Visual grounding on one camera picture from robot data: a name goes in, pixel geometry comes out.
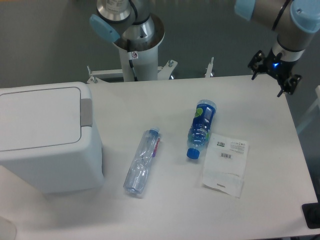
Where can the white push-lid trash can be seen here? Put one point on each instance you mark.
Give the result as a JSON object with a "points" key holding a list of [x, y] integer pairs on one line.
{"points": [[49, 138]]}

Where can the clear plastic bag with labels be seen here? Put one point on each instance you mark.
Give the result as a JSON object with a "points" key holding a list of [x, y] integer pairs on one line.
{"points": [[225, 164]]}

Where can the black device at table edge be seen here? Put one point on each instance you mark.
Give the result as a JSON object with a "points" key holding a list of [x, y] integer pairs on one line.
{"points": [[311, 212]]}

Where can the blue label plastic bottle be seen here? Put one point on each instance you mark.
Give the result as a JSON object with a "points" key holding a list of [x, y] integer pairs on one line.
{"points": [[200, 130]]}

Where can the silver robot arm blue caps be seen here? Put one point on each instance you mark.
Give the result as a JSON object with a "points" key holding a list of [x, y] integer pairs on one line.
{"points": [[294, 21]]}

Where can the white metal base frame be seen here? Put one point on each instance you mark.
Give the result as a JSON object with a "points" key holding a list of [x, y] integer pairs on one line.
{"points": [[163, 72]]}

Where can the clear crushed plastic bottle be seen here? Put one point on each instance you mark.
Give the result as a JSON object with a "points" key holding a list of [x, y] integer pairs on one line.
{"points": [[137, 175]]}

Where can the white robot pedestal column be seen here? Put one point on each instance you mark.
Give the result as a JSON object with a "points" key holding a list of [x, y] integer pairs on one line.
{"points": [[138, 49]]}

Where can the white frame at right edge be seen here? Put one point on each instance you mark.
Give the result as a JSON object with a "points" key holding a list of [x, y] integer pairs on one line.
{"points": [[310, 114]]}

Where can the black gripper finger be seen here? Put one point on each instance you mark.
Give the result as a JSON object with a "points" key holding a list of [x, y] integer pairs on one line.
{"points": [[257, 65], [288, 85]]}

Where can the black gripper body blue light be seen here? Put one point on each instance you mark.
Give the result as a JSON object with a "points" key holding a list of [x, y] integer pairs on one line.
{"points": [[277, 68]]}

